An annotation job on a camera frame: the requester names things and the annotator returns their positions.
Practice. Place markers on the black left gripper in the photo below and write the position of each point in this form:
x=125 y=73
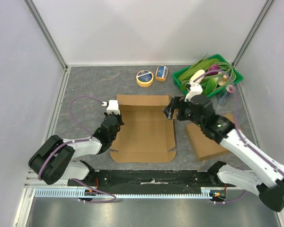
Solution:
x=119 y=117

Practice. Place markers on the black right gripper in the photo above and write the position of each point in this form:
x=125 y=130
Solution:
x=176 y=108

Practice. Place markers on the cardboard sheet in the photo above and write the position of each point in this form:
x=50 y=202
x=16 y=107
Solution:
x=146 y=136

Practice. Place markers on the brown cardboard box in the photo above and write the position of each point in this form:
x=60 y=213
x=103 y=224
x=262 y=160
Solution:
x=203 y=147

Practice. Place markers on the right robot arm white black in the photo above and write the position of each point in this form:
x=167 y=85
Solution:
x=267 y=179

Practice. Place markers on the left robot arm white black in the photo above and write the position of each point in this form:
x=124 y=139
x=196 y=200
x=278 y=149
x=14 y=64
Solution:
x=52 y=161

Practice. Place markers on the yellow sponge block blue label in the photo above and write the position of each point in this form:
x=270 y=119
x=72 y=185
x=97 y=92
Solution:
x=161 y=73

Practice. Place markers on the yellow tape roll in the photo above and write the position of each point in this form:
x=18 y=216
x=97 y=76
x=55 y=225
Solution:
x=144 y=78

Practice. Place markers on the green plastic tray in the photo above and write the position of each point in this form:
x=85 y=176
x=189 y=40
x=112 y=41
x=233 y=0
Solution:
x=210 y=84

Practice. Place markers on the green leafy vegetable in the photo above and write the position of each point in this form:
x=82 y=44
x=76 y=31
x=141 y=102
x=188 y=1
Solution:
x=203 y=64

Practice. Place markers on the brown mushroom toy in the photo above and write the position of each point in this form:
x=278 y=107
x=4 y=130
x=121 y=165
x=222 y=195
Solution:
x=223 y=80

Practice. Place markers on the purple onion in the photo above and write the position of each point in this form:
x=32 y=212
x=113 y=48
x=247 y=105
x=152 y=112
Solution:
x=213 y=67

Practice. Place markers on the green long beans bundle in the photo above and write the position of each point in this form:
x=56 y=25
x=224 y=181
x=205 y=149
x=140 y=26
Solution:
x=222 y=66

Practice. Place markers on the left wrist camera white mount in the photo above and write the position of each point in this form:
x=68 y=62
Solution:
x=112 y=107

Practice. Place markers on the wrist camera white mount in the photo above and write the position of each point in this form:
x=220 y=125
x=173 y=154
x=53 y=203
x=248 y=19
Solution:
x=194 y=89
x=112 y=107

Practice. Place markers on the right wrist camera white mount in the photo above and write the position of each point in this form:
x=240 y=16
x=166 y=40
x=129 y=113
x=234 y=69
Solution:
x=194 y=89

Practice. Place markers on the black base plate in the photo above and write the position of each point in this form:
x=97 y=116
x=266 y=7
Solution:
x=116 y=181

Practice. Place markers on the grey slotted cable duct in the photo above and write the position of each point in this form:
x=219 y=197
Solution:
x=85 y=194

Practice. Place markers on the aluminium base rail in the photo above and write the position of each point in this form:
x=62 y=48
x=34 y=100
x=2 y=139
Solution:
x=33 y=182

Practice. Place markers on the aluminium frame post left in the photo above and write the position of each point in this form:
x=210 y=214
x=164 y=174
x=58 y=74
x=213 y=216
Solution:
x=46 y=33

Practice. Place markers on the aluminium frame post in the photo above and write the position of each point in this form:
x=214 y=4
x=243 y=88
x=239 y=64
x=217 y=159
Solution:
x=251 y=34
x=46 y=33

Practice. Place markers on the aluminium frame post right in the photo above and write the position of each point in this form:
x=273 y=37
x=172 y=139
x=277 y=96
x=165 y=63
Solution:
x=251 y=34

